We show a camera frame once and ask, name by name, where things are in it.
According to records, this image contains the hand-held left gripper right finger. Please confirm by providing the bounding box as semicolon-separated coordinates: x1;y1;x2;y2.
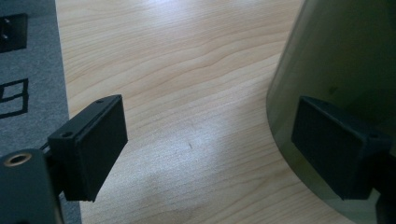
290;95;392;201

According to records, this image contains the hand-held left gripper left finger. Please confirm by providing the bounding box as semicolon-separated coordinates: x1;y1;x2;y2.
47;94;129;203

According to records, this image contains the grey-green trash bin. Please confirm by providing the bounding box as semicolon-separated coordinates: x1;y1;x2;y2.
265;0;396;224

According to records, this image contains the black stand base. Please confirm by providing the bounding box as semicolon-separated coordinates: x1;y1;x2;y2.
0;13;29;53

